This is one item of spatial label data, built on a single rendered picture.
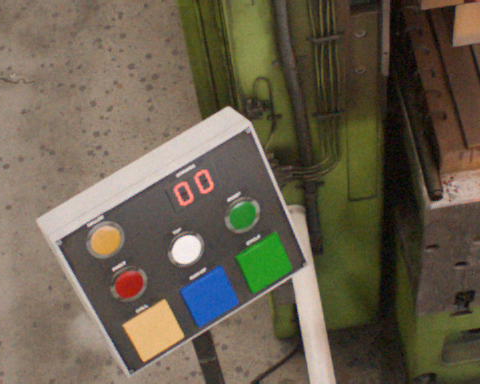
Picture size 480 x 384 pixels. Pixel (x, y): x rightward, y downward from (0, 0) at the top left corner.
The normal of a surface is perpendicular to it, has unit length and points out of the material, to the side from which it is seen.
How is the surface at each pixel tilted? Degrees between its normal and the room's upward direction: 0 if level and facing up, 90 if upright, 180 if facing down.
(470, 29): 90
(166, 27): 0
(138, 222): 60
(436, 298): 90
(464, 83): 0
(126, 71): 0
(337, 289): 90
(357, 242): 90
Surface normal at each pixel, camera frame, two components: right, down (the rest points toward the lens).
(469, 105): -0.10, -0.50
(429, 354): 0.13, 0.85
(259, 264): 0.42, 0.36
